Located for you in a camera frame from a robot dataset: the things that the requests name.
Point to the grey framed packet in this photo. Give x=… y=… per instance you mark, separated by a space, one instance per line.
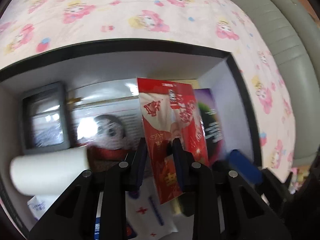
x=42 y=120

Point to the dark purple card box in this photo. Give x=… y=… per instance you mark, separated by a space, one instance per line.
x=211 y=130

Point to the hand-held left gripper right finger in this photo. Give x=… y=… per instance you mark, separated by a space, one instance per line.
x=178 y=165

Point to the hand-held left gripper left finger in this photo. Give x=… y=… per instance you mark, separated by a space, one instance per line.
x=141 y=165

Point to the black cardboard box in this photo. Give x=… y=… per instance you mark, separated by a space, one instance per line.
x=125 y=62

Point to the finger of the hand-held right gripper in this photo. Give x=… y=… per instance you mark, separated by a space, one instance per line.
x=243 y=166

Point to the glossy character print packet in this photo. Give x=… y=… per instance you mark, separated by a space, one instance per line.
x=110 y=127

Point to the grey sofa cushion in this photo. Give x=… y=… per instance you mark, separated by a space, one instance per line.
x=287 y=42

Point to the red printed packet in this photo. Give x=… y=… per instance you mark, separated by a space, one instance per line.
x=165 y=110

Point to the pink printed blanket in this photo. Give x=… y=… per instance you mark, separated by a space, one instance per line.
x=125 y=17

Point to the white cardboard tube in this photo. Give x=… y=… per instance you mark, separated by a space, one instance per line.
x=45 y=172

